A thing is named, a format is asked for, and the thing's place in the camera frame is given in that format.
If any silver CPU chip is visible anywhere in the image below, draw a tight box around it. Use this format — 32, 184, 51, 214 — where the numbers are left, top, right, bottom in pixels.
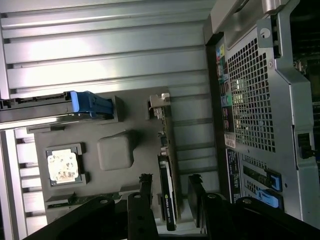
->
47, 149, 78, 186

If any open Dell PC case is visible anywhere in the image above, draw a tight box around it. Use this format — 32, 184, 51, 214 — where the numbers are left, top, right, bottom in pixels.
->
202, 0, 320, 227

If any green RAM stick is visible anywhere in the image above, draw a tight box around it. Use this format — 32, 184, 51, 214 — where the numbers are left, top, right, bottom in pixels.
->
47, 192, 126, 208

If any grey parts rack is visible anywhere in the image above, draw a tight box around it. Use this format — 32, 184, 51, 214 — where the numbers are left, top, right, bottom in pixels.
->
26, 86, 201, 236

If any hard disk in blue carrier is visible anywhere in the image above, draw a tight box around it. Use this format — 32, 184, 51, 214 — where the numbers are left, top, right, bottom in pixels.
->
0, 90, 115, 125

